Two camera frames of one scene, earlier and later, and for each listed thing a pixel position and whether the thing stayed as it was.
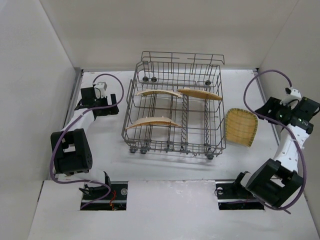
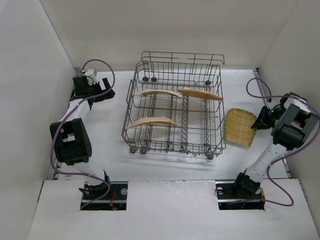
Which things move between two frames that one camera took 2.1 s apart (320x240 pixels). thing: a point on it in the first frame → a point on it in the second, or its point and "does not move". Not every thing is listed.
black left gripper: [110, 107] → [100, 89]
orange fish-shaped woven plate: [153, 120] does not move
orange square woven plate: [202, 94] does not move
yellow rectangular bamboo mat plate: [154, 91] does not move
